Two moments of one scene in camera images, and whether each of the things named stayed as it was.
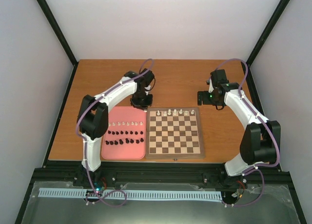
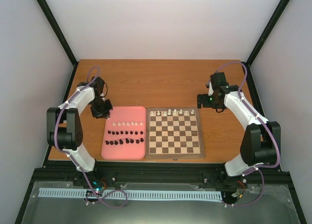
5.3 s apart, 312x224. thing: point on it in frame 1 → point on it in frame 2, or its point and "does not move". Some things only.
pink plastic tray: [126, 136] does not move
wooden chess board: [174, 133] does not move
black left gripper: [144, 107] → [106, 113]
